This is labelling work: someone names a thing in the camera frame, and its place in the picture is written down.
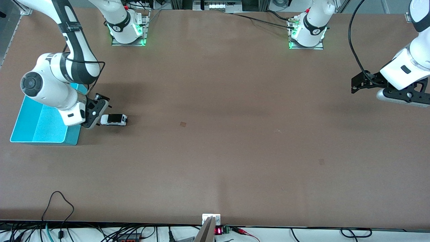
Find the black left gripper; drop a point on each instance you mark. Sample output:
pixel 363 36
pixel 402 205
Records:
pixel 373 80

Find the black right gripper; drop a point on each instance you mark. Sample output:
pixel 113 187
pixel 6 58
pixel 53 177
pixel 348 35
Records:
pixel 89 104

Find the white jeep toy black roof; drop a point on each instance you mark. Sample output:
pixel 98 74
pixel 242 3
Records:
pixel 114 119

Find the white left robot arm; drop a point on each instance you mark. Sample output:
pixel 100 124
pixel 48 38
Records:
pixel 403 67

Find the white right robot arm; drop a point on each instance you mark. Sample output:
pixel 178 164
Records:
pixel 50 84

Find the blue plastic bin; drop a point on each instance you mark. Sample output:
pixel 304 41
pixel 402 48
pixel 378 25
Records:
pixel 43 127

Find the grey metal side panel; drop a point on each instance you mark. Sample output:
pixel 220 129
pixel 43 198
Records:
pixel 6 33

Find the black inline adapter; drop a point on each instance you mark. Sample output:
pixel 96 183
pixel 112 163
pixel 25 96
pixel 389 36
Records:
pixel 60 234

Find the orange connector strip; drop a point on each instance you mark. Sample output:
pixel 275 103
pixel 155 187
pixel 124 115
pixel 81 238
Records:
pixel 129 239

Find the black plug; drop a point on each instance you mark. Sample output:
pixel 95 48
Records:
pixel 171 235

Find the metal device with white lights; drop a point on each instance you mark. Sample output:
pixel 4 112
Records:
pixel 216 6

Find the grey metal bar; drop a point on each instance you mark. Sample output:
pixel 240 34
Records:
pixel 206 232

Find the red digit display module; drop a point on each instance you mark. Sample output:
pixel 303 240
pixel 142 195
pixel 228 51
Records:
pixel 218 231

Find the green terminal block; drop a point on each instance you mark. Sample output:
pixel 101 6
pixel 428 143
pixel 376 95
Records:
pixel 226 230

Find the red clip lead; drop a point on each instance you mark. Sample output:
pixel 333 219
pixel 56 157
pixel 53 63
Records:
pixel 240 230

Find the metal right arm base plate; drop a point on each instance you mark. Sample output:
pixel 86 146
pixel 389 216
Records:
pixel 127 44

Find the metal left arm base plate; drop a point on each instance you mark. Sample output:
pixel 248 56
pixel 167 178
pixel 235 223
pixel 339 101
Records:
pixel 305 48

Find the metal corner bracket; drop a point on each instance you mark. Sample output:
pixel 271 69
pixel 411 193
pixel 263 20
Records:
pixel 409 17

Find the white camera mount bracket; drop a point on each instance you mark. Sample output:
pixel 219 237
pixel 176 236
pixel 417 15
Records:
pixel 205 216

